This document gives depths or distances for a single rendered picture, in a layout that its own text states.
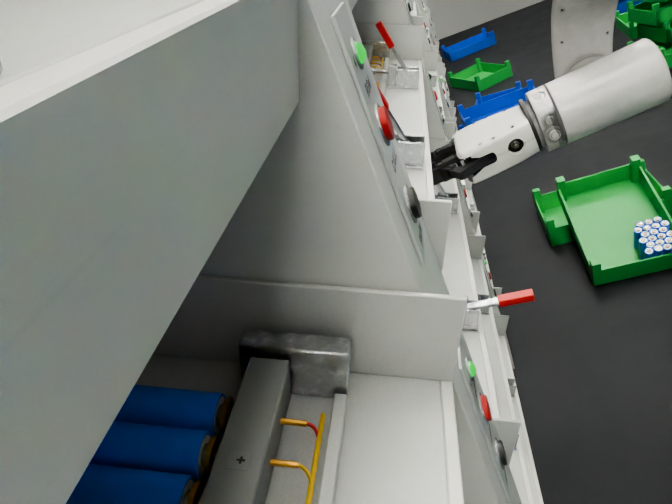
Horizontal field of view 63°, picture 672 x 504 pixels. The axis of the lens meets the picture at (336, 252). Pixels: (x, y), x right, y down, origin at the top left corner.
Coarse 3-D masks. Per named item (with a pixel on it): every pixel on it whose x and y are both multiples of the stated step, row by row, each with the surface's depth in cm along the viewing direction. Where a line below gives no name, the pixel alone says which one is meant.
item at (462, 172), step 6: (486, 156) 72; (492, 156) 72; (474, 162) 72; (480, 162) 72; (486, 162) 72; (456, 168) 73; (462, 168) 72; (468, 168) 72; (474, 168) 72; (480, 168) 72; (456, 174) 73; (462, 174) 72; (468, 174) 72
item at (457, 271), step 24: (432, 144) 93; (456, 192) 87; (456, 216) 80; (456, 240) 74; (456, 264) 69; (456, 288) 64; (480, 312) 61; (480, 336) 57; (480, 360) 54; (504, 432) 42
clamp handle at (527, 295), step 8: (504, 296) 57; (512, 296) 57; (520, 296) 56; (528, 296) 56; (472, 304) 58; (480, 304) 58; (488, 304) 57; (496, 304) 57; (504, 304) 57; (512, 304) 57
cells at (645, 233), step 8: (640, 224) 126; (648, 224) 126; (656, 224) 125; (664, 224) 124; (640, 232) 125; (648, 232) 125; (656, 232) 124; (664, 232) 123; (640, 240) 124; (648, 240) 124; (656, 240) 123; (664, 240) 122; (640, 248) 125; (648, 248) 122; (656, 248) 121; (664, 248) 121; (640, 256) 127; (648, 256) 122
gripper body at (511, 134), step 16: (512, 112) 74; (528, 112) 71; (464, 128) 79; (480, 128) 75; (496, 128) 73; (512, 128) 71; (528, 128) 70; (464, 144) 74; (480, 144) 72; (496, 144) 71; (512, 144) 71; (528, 144) 71; (464, 160) 76; (496, 160) 72; (512, 160) 72; (480, 176) 73
